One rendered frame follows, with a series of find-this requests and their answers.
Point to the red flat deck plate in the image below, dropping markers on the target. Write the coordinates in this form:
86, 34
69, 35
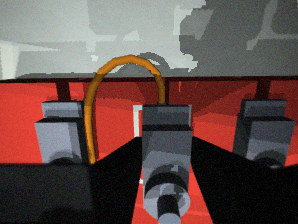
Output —
256, 117

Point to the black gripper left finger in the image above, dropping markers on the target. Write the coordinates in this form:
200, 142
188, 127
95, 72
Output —
104, 192

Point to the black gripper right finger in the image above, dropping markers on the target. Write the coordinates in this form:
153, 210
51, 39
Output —
237, 190

